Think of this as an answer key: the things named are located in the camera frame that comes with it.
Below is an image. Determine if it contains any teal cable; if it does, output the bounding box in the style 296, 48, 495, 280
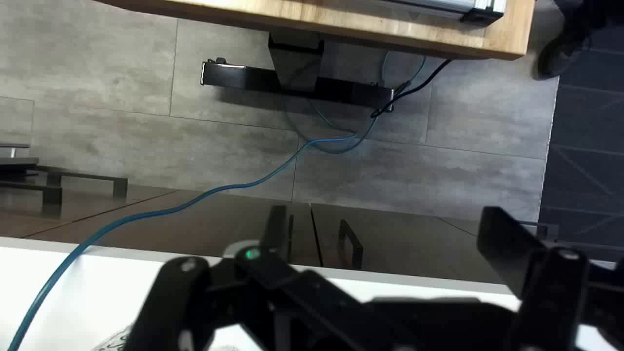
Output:
6, 54, 431, 351

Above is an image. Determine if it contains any black table stand base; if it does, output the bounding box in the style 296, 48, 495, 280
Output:
201, 30, 398, 108

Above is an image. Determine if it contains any thin black floor cable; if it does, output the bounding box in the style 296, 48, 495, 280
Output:
368, 56, 454, 120

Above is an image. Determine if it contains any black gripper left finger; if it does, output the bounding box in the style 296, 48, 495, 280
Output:
123, 204, 366, 351

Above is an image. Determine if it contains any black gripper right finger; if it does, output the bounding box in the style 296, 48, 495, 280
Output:
476, 204, 624, 351

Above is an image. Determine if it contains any low black stand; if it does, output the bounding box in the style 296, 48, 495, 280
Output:
0, 141, 129, 219

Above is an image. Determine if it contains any black shoe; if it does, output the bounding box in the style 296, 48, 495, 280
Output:
534, 0, 598, 81

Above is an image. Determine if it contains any wooden table top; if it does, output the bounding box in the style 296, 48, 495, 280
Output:
95, 0, 538, 61

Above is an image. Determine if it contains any grey device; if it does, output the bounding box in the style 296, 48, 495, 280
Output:
388, 0, 509, 26

